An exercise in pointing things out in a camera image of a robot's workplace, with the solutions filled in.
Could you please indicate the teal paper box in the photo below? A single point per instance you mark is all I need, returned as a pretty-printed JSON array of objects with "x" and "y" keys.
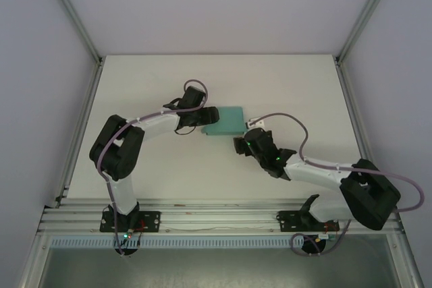
[{"x": 227, "y": 121}]

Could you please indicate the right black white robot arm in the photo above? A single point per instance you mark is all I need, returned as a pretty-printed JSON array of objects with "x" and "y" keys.
[{"x": 368, "y": 193}]

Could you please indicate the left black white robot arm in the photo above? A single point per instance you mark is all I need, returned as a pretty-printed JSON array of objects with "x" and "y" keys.
[{"x": 114, "y": 149}]

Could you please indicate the small LED circuit board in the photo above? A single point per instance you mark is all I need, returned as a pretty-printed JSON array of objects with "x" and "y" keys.
[
  {"x": 329, "y": 236},
  {"x": 127, "y": 234}
]

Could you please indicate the grey metal sheet panel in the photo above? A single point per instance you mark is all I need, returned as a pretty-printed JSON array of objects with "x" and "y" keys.
[{"x": 216, "y": 267}]

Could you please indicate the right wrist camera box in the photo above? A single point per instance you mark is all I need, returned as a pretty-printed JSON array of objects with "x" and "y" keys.
[{"x": 256, "y": 121}]

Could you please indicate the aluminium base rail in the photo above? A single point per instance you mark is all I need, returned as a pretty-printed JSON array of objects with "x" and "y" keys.
[{"x": 219, "y": 217}]

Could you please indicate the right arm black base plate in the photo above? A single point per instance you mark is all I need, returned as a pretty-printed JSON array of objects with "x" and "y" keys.
[{"x": 290, "y": 220}]

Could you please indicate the aluminium table side rail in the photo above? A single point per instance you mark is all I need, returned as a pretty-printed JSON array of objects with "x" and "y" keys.
[
  {"x": 84, "y": 122},
  {"x": 349, "y": 99}
]

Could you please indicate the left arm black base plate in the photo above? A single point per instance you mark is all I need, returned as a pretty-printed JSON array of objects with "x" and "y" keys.
[{"x": 150, "y": 220}]

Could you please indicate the aluminium frame post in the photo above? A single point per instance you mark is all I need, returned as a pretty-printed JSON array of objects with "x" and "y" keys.
[
  {"x": 368, "y": 11},
  {"x": 72, "y": 11}
]

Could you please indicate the aluminium lower frame bar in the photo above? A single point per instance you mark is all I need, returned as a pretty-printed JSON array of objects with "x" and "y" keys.
[
  {"x": 405, "y": 261},
  {"x": 32, "y": 261}
]

